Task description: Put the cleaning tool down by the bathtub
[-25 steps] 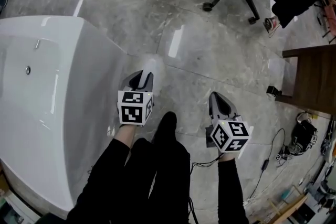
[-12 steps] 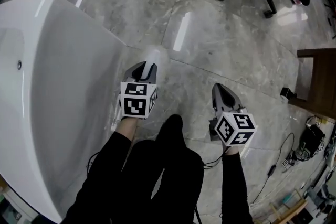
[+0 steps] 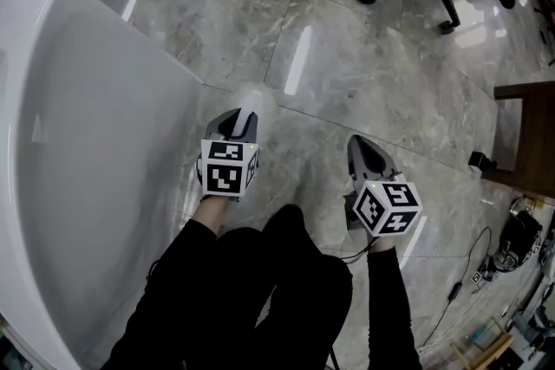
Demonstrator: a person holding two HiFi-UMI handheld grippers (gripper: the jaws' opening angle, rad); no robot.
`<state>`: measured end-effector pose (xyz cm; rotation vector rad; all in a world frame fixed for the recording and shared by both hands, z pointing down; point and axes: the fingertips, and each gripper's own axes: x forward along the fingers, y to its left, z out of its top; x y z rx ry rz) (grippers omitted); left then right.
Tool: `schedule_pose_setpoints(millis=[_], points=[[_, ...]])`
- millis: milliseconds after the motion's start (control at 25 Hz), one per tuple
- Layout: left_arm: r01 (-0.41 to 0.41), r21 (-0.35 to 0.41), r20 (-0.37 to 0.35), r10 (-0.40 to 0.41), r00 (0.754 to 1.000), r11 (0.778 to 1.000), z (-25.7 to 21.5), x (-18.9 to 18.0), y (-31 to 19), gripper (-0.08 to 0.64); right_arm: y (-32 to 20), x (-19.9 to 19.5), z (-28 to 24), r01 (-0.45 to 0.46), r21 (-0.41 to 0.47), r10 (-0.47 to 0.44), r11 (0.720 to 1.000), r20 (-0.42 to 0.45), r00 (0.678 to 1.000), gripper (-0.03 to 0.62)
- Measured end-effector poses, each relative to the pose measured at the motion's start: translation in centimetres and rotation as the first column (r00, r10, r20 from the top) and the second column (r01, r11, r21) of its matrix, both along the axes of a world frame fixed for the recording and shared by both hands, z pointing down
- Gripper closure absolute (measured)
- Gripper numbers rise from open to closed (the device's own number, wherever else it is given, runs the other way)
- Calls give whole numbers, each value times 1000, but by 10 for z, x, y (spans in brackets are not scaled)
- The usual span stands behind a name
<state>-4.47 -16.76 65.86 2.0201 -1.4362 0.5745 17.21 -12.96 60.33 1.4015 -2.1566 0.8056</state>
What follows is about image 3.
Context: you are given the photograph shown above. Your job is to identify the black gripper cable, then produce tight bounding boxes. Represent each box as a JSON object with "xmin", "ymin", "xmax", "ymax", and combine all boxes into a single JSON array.
[{"xmin": 337, "ymin": 237, "xmax": 379, "ymax": 263}]

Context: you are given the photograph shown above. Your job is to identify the person's right forearm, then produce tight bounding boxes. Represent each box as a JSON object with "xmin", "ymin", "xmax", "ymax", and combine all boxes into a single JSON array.
[{"xmin": 366, "ymin": 236, "xmax": 424, "ymax": 370}]

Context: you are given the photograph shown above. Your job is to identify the black floor cable with adapter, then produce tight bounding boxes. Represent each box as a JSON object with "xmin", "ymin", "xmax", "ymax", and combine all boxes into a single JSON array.
[{"xmin": 421, "ymin": 224, "xmax": 494, "ymax": 348}]

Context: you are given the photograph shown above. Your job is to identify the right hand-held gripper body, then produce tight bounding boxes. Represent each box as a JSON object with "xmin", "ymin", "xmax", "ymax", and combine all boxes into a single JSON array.
[{"xmin": 343, "ymin": 166, "xmax": 424, "ymax": 240}]

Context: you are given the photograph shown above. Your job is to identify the black device with cables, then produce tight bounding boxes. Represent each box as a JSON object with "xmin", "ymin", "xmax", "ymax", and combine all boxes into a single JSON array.
[{"xmin": 485, "ymin": 195, "xmax": 545, "ymax": 274}]

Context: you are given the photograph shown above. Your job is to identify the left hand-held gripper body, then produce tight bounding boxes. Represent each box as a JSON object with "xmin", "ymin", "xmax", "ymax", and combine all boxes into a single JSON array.
[{"xmin": 197, "ymin": 133, "xmax": 261, "ymax": 204}]

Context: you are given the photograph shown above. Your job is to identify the dark wooden table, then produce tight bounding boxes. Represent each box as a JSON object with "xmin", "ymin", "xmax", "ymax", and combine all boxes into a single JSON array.
[{"xmin": 480, "ymin": 81, "xmax": 555, "ymax": 201}]

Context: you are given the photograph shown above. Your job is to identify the light wooden frame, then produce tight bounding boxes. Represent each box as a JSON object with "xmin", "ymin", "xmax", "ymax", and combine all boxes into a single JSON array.
[{"xmin": 449, "ymin": 315, "xmax": 515, "ymax": 370}]

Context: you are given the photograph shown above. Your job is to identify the small black box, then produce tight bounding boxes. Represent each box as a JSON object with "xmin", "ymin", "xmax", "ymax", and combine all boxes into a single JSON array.
[{"xmin": 467, "ymin": 151, "xmax": 493, "ymax": 171}]

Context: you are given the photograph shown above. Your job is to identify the person's legs in black trousers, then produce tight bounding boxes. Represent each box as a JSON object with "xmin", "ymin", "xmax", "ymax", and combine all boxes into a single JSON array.
[{"xmin": 100, "ymin": 203, "xmax": 355, "ymax": 370}]

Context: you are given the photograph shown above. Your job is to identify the white bathtub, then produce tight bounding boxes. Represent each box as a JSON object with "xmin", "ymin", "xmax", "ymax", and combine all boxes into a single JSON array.
[{"xmin": 0, "ymin": 0, "xmax": 210, "ymax": 370}]

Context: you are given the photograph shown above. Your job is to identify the white cleaning tool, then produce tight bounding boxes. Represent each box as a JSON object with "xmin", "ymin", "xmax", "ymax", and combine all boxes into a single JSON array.
[{"xmin": 232, "ymin": 81, "xmax": 278, "ymax": 140}]

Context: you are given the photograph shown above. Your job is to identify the person's left forearm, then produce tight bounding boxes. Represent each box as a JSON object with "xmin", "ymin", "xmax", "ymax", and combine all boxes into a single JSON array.
[{"xmin": 146, "ymin": 194, "xmax": 233, "ymax": 295}]

